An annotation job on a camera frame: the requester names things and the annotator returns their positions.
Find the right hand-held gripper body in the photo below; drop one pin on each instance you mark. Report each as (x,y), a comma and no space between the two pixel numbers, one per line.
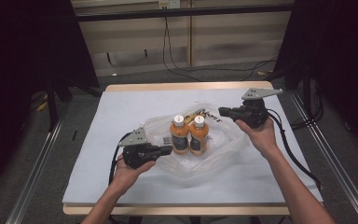
(254,112)

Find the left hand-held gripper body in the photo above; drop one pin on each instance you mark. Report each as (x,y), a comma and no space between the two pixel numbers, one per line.
(138,154)

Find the clear plastic bag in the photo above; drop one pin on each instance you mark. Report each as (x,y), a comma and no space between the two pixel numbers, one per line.
(223,140)

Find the person's left hand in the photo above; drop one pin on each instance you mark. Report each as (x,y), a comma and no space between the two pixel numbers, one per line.
(127,177)

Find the person's right hand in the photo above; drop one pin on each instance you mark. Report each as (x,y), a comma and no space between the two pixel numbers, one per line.
(262,138)

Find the orange drink bottle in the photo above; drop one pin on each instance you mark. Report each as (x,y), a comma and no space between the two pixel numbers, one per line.
(179,133)
(199,133)

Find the yellow floor tape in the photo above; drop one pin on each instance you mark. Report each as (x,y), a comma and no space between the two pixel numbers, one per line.
(262,73)
(42,106)

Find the white table mat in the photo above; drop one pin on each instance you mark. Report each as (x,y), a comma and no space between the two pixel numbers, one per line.
(130,102)

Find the black metal stand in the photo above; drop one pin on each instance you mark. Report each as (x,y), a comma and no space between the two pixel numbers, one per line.
(52,109)
(307,93)

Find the wooden table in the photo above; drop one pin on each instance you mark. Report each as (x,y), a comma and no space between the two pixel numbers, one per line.
(167,210)

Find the small black floor object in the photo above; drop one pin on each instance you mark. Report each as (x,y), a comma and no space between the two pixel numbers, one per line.
(75,134)

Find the black curtain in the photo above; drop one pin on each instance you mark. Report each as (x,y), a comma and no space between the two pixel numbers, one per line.
(18,62)
(348,46)

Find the black horizontal bar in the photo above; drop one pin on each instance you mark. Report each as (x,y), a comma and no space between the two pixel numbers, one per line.
(136,14)

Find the metal floor rail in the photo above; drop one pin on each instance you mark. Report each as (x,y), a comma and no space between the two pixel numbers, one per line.
(34,180)
(338,155)

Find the white wall socket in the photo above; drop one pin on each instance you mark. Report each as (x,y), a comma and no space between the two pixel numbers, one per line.
(169,4)

